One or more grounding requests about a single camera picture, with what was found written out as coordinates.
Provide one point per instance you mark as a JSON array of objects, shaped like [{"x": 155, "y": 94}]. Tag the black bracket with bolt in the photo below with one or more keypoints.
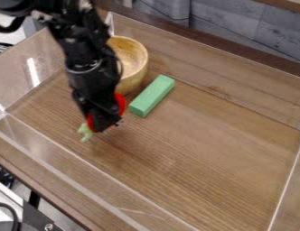
[{"x": 35, "y": 221}]

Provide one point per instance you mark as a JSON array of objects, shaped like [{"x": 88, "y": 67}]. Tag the wooden bowl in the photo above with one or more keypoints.
[{"x": 134, "y": 61}]

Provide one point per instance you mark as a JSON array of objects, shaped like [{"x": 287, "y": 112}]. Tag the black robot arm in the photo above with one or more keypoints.
[{"x": 71, "y": 20}]

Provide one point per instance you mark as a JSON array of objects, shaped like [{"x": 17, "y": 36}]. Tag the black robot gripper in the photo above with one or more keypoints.
[{"x": 93, "y": 76}]

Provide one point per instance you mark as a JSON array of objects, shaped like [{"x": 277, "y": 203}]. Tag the green rectangular block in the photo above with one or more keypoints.
[{"x": 152, "y": 94}]

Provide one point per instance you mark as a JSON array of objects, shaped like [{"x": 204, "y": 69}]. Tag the clear acrylic tray enclosure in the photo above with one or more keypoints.
[{"x": 207, "y": 164}]

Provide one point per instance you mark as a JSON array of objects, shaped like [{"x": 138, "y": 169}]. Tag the red plush fruit green leaf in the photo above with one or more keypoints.
[{"x": 84, "y": 131}]

